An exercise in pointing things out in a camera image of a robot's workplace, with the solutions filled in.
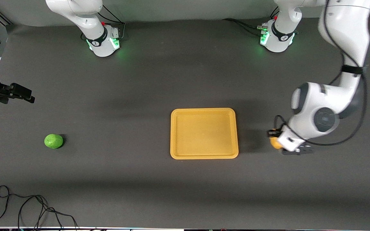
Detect yellow potato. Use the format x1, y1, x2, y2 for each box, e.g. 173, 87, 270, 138
269, 137, 284, 150

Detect green apple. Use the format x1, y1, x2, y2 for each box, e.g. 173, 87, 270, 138
44, 134, 64, 149

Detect yellow plastic tray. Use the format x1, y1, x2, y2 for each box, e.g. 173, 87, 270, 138
170, 108, 239, 160

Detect dark grey table mat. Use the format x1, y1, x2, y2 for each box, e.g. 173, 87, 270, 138
0, 13, 370, 229

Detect aluminium frame rail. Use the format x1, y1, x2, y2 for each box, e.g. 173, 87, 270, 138
0, 9, 14, 27

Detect loose thin black cable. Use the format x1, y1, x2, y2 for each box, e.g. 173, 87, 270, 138
0, 185, 79, 230

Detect black left arm base cables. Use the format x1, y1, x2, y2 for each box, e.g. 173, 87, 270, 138
223, 6, 280, 37

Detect black arm base cables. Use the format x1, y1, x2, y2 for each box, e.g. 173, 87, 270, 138
98, 4, 126, 41
223, 6, 280, 37

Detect black right arm base cables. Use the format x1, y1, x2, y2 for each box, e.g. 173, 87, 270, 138
98, 4, 126, 41

